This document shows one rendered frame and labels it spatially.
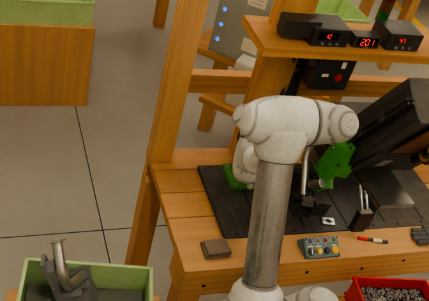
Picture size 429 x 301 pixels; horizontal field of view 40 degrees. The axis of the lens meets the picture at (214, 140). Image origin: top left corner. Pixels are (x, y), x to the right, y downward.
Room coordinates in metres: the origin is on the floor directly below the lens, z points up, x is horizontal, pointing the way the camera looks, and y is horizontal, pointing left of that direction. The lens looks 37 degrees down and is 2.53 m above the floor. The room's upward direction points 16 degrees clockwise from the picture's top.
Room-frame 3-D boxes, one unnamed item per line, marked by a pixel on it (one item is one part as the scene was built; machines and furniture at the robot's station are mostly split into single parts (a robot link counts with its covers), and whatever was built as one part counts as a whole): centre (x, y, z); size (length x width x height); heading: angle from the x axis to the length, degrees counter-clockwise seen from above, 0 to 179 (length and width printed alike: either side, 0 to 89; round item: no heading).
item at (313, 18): (2.11, -0.19, 1.59); 0.15 x 0.07 x 0.07; 116
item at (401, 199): (1.99, -0.66, 1.11); 0.39 x 0.16 x 0.03; 26
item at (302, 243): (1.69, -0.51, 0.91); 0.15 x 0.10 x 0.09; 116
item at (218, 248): (1.54, -0.11, 0.91); 0.10 x 0.08 x 0.03; 118
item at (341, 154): (1.95, -0.51, 1.17); 0.13 x 0.12 x 0.20; 116
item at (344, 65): (2.18, -0.36, 1.42); 0.17 x 0.12 x 0.15; 116
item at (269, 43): (2.28, -0.43, 1.52); 0.90 x 0.25 x 0.04; 116
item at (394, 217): (2.04, -0.55, 0.89); 1.10 x 0.42 x 0.02; 116
